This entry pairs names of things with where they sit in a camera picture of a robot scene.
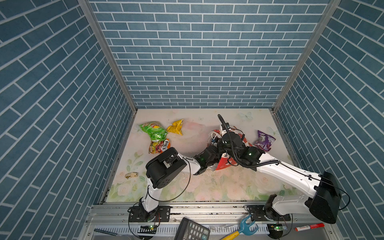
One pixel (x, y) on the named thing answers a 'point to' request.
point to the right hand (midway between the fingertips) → (217, 137)
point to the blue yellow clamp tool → (245, 229)
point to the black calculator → (189, 229)
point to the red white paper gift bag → (224, 161)
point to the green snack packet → (156, 130)
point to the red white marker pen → (309, 227)
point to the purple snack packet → (264, 141)
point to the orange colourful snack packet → (159, 147)
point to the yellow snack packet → (176, 127)
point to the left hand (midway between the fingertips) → (227, 154)
